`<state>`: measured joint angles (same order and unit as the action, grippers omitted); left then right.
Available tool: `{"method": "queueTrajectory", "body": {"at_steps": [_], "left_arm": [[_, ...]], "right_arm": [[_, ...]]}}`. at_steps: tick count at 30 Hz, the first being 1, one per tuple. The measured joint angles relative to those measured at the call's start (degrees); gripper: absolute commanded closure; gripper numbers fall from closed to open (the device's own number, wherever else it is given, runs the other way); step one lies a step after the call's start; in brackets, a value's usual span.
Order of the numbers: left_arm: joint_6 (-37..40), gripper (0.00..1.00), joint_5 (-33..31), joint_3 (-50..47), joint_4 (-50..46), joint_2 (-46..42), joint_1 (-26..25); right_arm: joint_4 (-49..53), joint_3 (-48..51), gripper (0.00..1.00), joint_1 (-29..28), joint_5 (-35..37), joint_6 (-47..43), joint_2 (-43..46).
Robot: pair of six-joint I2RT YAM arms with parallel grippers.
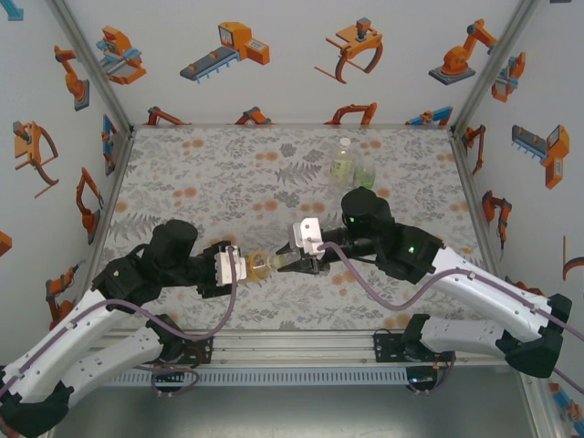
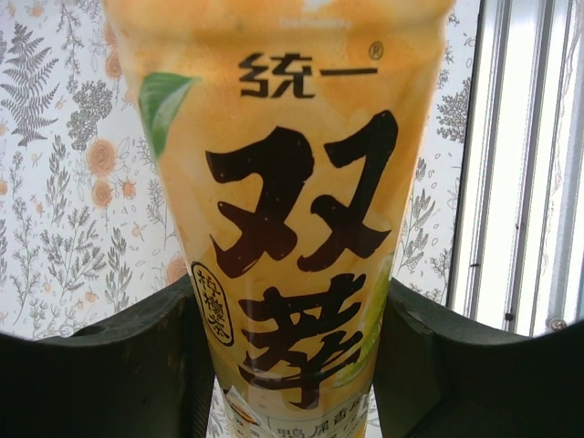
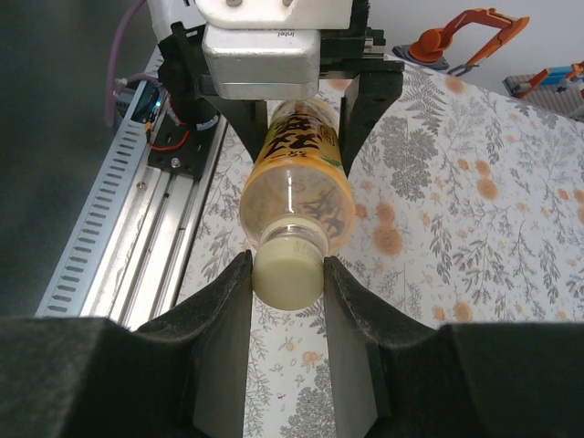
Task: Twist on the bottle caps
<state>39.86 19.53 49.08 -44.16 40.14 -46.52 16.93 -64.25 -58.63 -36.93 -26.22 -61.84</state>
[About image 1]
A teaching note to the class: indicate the yellow green bottle cap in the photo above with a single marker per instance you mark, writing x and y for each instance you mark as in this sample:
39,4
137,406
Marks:
282,263

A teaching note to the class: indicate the clear bottle bright green label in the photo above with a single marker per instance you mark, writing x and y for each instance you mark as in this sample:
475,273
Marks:
363,175

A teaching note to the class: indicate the bottle with orange yellow label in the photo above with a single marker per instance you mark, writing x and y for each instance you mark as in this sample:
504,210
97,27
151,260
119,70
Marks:
257,269

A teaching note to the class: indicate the clear bottle pale green label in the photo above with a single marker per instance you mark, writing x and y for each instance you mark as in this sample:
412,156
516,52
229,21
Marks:
340,166

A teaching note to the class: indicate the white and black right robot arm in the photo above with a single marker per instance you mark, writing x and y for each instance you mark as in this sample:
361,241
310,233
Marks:
488,296

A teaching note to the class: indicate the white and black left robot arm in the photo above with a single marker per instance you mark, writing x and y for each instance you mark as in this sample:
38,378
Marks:
64,351

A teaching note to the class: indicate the floral printed table cover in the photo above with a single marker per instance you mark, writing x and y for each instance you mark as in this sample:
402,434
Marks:
205,159

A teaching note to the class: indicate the grey metal base sheet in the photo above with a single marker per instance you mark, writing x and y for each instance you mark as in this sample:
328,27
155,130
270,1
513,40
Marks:
292,410

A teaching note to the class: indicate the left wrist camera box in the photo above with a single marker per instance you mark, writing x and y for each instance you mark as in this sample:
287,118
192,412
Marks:
223,269

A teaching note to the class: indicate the aluminium side rail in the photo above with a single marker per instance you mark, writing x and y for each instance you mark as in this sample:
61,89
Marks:
476,205
109,205

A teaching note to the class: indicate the aluminium front frame rail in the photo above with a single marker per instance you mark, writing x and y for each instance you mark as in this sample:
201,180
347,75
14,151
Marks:
292,349

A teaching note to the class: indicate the aluminium back rail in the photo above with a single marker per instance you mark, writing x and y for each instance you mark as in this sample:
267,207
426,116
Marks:
292,125

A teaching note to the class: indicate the aluminium frame post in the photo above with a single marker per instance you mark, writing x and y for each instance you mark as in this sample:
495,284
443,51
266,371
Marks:
538,410
498,59
90,59

